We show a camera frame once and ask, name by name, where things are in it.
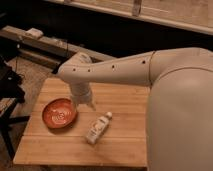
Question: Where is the long wooden beam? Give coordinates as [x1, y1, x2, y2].
[0, 25, 113, 61]

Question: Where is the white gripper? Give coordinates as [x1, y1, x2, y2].
[70, 83, 96, 110]

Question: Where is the small white box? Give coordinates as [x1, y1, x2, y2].
[25, 28, 43, 38]

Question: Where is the wooden shelf ledge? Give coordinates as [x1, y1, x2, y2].
[46, 0, 213, 36]

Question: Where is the black stand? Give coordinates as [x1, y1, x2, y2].
[0, 55, 29, 159]

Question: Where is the wooden table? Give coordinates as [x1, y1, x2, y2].
[13, 78, 149, 167]

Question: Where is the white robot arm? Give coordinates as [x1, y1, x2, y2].
[58, 48, 213, 171]

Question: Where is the orange ceramic bowl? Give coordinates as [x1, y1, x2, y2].
[42, 98, 77, 129]

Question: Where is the white plastic bottle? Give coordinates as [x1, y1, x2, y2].
[85, 112, 112, 145]

